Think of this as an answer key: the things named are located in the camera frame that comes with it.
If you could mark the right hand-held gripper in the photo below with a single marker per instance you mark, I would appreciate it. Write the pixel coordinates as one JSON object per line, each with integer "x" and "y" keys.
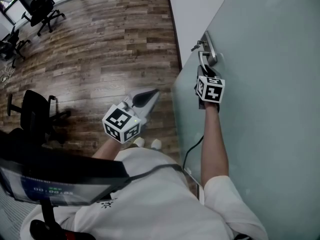
{"x": 212, "y": 92}

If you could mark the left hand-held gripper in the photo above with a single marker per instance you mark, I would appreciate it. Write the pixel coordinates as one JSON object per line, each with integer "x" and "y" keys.
{"x": 120, "y": 124}

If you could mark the frosted glass door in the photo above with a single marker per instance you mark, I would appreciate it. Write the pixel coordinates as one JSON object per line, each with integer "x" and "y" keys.
{"x": 270, "y": 109}

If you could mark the person's left forearm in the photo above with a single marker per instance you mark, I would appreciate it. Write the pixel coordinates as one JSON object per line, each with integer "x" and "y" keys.
{"x": 106, "y": 150}

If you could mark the person's right forearm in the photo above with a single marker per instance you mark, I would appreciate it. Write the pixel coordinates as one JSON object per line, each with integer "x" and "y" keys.
{"x": 215, "y": 146}

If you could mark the person's left white shoe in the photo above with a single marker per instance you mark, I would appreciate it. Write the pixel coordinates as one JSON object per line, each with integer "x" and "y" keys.
{"x": 139, "y": 141}

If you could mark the person's white shoe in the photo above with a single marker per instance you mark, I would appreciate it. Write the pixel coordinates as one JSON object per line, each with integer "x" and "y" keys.
{"x": 156, "y": 144}
{"x": 139, "y": 141}

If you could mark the person's right white shoe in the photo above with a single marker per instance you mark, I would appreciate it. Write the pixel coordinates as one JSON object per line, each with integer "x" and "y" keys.
{"x": 156, "y": 144}

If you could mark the person's white shirt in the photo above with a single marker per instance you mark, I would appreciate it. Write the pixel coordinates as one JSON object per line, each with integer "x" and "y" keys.
{"x": 155, "y": 209}

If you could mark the black chest-mounted screen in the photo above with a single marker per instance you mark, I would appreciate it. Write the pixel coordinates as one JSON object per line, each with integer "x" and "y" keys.
{"x": 62, "y": 176}

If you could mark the black padded office chair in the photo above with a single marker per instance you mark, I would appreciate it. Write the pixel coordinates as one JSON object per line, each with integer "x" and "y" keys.
{"x": 32, "y": 114}

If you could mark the black mesh chair with headrest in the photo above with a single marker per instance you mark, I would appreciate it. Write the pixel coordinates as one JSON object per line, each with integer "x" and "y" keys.
{"x": 41, "y": 11}

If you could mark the window with dark frame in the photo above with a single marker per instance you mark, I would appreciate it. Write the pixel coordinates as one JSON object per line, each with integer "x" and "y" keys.
{"x": 10, "y": 11}

